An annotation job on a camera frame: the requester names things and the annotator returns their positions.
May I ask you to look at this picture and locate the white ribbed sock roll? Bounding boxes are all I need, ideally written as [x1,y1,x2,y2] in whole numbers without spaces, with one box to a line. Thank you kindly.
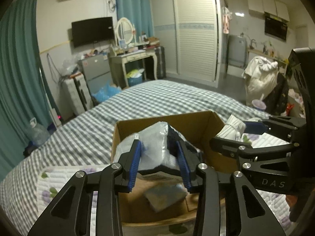
[216,115,246,142]

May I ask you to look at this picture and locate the blue cloud tissue pack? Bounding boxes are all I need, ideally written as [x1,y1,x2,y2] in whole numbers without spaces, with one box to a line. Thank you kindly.
[144,183,188,213]

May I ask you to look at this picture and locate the floral tissue pack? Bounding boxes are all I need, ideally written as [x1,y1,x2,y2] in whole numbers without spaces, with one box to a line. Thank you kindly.
[114,120,204,185]

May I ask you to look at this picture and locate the black chair with clothes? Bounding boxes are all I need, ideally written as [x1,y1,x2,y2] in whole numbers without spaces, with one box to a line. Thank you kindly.
[263,73,289,116]

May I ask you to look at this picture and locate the drink cup with straw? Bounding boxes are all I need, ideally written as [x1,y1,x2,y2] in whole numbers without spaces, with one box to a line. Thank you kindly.
[251,93,266,111]

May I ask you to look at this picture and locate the floral quilted white mat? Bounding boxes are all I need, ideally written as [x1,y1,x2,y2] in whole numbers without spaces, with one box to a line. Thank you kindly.
[29,131,295,235]

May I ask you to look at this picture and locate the white jacket on chair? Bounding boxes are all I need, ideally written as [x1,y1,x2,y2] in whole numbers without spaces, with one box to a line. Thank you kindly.
[242,56,279,106]

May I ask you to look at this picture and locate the grey washing machine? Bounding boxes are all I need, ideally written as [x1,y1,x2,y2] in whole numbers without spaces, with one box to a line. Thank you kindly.
[227,35,247,68]

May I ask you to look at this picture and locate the grey checked bed sheet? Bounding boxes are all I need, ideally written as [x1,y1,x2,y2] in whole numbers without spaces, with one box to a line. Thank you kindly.
[1,80,269,235]

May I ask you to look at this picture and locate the clear water jug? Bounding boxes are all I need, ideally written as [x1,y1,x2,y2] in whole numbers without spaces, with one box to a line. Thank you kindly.
[26,117,50,147]

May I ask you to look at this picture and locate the black range hood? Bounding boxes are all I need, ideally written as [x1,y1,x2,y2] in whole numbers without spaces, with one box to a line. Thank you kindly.
[264,14,288,41]

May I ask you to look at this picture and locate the white suitcase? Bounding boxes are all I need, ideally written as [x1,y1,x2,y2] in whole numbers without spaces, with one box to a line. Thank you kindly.
[62,73,94,116]

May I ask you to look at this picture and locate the hanging pink clothes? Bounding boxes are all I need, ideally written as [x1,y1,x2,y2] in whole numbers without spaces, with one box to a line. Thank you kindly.
[222,7,232,34]

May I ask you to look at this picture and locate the blue waste bin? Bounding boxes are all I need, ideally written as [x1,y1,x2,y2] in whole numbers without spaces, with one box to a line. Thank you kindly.
[127,68,144,87]

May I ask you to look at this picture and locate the dark suitcase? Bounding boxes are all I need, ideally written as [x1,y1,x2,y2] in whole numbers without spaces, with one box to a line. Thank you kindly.
[154,46,166,79]

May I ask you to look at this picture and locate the teal curtain left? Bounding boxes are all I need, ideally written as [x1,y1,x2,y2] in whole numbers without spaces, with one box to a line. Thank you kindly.
[1,0,52,179]

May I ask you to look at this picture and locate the blue plastic bag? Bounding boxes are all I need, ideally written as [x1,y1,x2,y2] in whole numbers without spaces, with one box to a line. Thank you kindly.
[91,83,122,105]

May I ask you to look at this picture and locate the white slatted wardrobe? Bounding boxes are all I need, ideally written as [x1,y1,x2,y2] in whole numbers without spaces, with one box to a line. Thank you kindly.
[150,0,223,87]

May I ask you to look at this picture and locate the white dressing table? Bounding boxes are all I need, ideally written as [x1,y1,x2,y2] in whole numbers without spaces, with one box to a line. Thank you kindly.
[108,47,158,89]

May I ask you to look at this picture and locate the small grey refrigerator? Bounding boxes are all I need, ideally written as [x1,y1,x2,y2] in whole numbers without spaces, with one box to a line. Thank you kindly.
[79,54,113,94]

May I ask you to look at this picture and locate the oval vanity mirror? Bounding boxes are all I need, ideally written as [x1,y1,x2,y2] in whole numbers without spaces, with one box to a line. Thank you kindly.
[114,17,135,46]

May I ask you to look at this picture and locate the teal curtain by wardrobe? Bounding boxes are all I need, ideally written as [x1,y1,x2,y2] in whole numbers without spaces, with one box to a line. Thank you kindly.
[116,0,154,37]

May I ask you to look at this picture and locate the white kitchen wall cabinets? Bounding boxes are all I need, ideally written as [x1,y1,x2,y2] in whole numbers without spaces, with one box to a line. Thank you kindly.
[247,0,290,22]

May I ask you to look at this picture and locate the black wall television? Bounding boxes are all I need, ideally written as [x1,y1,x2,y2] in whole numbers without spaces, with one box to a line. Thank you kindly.
[71,17,115,48]

